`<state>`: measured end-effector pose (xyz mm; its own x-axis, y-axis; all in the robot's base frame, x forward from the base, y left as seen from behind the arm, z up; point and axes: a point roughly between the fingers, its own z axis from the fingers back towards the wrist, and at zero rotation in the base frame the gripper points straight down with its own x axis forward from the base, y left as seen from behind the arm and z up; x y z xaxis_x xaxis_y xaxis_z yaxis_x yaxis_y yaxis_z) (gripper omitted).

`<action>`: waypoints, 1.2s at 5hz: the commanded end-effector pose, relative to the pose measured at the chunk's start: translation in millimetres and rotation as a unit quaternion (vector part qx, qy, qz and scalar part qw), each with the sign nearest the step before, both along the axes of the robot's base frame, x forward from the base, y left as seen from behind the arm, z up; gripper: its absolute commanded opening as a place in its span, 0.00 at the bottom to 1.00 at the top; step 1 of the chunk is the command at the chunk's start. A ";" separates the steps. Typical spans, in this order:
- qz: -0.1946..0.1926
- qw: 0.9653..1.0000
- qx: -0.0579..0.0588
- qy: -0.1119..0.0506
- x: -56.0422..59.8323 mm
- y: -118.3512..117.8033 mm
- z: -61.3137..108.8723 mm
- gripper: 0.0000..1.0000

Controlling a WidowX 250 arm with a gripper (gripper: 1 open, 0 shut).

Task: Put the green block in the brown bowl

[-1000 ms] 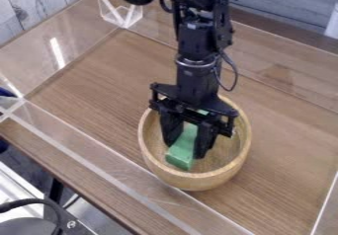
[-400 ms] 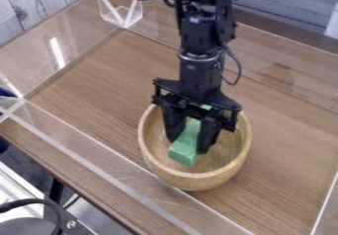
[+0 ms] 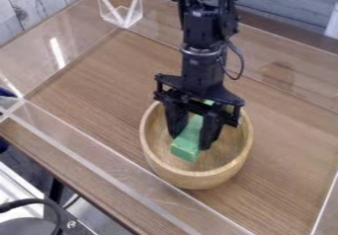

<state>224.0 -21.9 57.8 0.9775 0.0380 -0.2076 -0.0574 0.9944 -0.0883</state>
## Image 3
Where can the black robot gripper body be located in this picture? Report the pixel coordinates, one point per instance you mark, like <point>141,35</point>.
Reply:
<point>197,86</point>

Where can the green rectangular block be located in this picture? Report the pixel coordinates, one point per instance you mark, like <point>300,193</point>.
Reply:
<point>184,146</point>

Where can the brown wooden bowl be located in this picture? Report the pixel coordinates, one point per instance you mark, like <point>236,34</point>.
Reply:
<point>176,158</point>

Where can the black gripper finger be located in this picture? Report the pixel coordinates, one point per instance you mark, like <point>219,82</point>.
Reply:
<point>176,115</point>
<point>209,131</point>

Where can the metal table bracket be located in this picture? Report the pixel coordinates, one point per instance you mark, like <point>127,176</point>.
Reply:
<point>70,226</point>

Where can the clear acrylic tray wall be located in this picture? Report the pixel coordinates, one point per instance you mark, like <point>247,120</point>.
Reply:
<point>80,73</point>

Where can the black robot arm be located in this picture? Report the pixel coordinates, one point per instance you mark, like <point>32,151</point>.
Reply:
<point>208,22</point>

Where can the black table leg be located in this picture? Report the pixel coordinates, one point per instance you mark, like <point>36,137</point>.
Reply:
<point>56,191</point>

